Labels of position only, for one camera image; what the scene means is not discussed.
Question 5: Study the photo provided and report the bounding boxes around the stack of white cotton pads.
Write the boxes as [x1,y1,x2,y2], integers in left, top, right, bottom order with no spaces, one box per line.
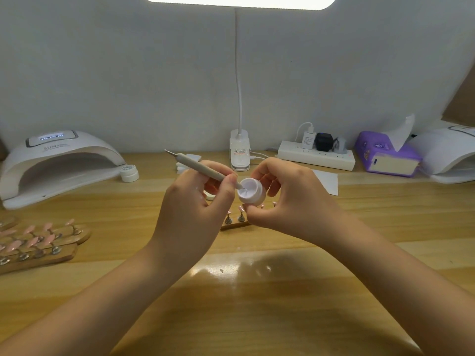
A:
[176,153,203,175]

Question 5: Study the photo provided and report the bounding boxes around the wooden nail holder strip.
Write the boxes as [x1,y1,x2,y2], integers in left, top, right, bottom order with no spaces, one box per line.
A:
[220,201,279,231]

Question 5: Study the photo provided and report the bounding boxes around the grey dotting pen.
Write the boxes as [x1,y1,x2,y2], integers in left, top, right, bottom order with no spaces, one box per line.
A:
[164,149,246,191]

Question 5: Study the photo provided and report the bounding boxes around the white paper sheet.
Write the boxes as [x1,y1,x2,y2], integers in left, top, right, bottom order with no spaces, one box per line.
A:
[312,169,339,196]

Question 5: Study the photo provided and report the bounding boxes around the white desk lamp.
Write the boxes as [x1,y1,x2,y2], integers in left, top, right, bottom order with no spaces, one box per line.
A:
[141,0,339,171]

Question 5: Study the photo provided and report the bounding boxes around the person's left forearm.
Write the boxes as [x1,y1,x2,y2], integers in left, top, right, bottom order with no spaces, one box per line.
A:
[0,247,188,356]

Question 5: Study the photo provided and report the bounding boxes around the white gel jar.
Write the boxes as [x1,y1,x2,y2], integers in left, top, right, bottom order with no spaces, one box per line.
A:
[237,177,267,205]

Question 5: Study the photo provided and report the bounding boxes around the brown wooden board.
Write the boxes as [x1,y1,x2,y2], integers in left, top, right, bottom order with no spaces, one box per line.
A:
[441,66,475,129]

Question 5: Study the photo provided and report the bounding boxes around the wooden stands with pink nails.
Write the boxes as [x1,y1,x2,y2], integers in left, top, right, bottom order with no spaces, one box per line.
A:
[0,217,92,275]

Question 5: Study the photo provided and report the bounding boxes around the purple tissue box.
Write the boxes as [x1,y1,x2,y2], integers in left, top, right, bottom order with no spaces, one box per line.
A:
[355,131,423,177]

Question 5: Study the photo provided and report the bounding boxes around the white tissue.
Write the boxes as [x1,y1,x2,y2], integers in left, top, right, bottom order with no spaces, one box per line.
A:
[387,115,416,153]

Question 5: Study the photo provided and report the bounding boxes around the person's left hand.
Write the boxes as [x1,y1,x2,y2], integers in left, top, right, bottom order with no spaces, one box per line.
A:
[150,160,240,277]

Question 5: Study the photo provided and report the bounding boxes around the black plug adapter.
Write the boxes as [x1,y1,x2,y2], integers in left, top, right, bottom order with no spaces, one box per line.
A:
[315,132,335,152]

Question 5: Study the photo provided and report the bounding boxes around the person's right hand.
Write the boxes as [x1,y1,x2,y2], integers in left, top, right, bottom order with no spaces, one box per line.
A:
[245,158,357,248]

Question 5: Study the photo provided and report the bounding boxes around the white power strip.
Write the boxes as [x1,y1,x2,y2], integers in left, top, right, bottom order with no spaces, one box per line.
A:
[277,140,356,172]

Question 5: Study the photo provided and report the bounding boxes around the person's right forearm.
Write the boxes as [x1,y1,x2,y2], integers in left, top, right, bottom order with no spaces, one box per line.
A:
[330,219,475,356]

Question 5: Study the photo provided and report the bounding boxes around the white charger plug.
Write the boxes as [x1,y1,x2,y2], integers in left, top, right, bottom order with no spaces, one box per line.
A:
[300,129,317,149]

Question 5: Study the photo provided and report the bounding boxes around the small closed white jar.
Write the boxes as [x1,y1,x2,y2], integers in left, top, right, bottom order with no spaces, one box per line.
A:
[119,164,140,183]

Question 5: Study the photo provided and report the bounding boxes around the white nail lamp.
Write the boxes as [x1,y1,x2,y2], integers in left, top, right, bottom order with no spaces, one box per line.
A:
[408,122,475,184]
[0,130,127,211]

